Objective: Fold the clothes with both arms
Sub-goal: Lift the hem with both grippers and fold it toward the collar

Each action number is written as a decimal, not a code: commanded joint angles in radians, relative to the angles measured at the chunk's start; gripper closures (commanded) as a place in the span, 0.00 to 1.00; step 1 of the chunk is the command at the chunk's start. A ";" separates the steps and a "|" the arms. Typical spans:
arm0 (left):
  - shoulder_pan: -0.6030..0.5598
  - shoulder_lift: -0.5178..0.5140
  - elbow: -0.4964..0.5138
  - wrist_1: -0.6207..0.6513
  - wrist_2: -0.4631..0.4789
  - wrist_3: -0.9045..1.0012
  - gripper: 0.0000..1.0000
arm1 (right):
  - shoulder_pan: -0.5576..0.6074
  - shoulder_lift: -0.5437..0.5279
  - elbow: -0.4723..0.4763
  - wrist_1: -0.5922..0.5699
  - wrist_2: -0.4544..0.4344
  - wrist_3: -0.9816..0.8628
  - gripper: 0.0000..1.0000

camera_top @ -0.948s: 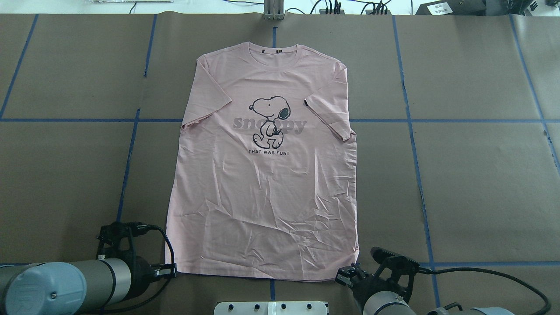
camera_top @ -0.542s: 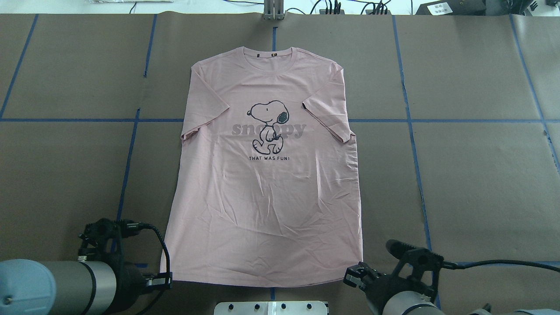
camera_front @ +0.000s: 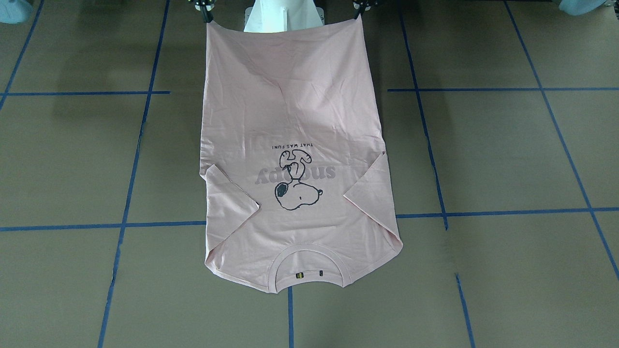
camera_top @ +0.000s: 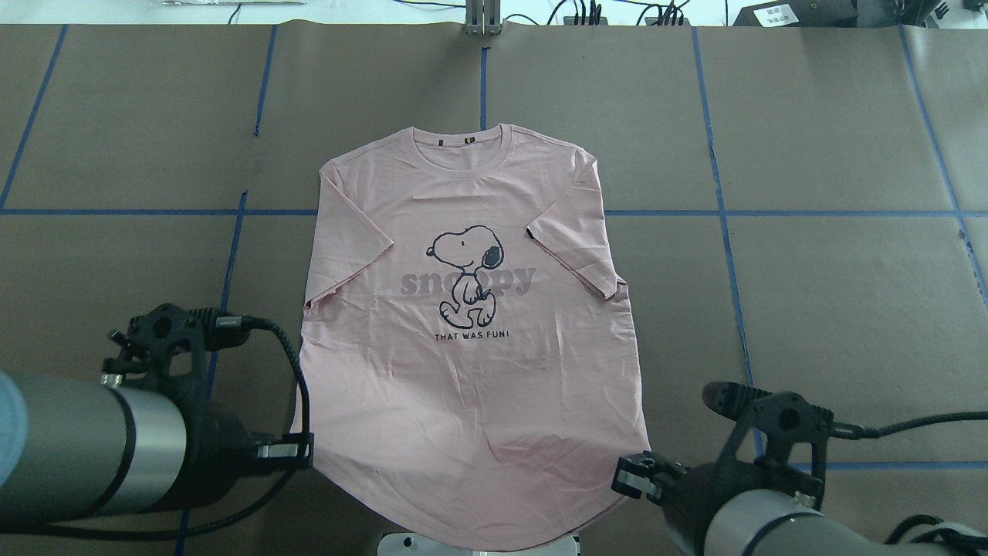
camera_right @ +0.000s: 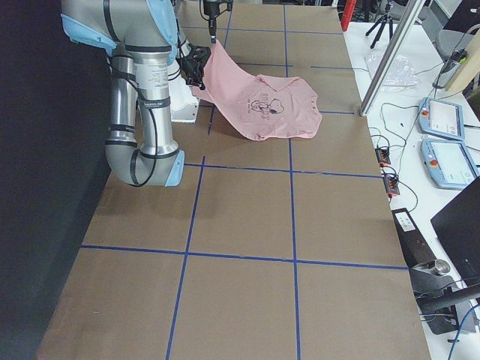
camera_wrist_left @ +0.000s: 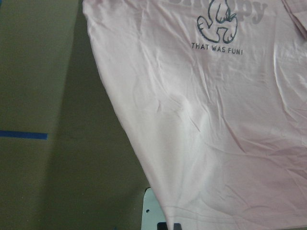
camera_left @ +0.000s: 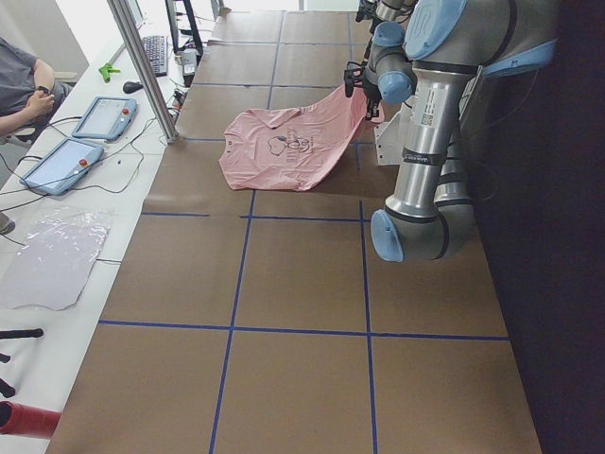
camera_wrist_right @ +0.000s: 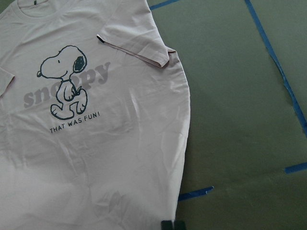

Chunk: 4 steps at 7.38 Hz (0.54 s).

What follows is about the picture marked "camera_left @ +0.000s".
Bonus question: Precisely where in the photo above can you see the black keyboard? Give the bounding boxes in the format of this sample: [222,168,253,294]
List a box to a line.
[141,35,168,77]

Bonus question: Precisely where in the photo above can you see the pink Snoopy t-shirt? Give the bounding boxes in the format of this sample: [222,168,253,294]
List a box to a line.
[218,86,367,191]

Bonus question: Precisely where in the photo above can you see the seated person grey shirt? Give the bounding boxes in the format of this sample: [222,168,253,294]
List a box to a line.
[1,38,73,142]

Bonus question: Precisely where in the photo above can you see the wrist black camera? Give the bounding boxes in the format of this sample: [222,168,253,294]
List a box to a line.
[343,61,365,97]

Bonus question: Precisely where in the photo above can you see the black tripod legs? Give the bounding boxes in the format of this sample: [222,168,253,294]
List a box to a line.
[1,327,44,398]

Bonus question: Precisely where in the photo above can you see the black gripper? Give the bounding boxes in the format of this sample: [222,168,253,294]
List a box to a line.
[363,87,382,120]

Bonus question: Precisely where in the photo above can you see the white labelled box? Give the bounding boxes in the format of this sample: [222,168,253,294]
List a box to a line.
[181,48,198,78]

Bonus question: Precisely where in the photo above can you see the black computer mouse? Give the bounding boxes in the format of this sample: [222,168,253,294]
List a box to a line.
[122,81,143,95]

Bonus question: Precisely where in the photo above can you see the far blue teach pendant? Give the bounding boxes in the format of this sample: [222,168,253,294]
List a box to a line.
[72,96,138,142]

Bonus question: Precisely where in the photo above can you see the silver-grey robot arm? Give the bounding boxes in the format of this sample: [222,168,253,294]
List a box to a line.
[355,0,417,23]
[371,1,560,262]

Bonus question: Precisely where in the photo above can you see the red cylinder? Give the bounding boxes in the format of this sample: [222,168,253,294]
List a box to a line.
[1,401,61,440]

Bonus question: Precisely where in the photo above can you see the blue teach pendant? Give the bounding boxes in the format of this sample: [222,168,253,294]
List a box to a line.
[20,138,104,196]
[72,96,138,142]

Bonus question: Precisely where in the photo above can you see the clear plastic bag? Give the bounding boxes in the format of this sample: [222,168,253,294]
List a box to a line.
[1,205,115,311]

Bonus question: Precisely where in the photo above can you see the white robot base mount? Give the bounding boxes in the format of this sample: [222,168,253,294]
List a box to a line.
[374,101,412,166]

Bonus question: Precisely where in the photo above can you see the green plastic clamp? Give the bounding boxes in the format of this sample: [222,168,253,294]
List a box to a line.
[98,62,121,83]

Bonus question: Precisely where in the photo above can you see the near blue teach pendant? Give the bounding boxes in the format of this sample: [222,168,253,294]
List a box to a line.
[20,138,104,196]

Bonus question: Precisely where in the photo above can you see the aluminium frame post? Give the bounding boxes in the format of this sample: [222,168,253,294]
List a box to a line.
[107,0,178,144]

